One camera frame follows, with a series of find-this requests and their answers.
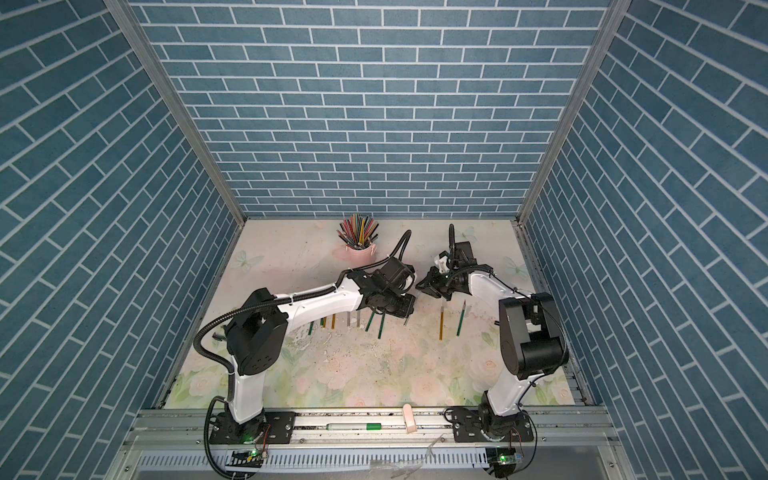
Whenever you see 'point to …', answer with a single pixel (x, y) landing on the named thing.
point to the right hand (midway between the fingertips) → (421, 286)
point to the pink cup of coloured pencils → (357, 234)
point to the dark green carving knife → (381, 325)
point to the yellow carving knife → (442, 317)
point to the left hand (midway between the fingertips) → (421, 315)
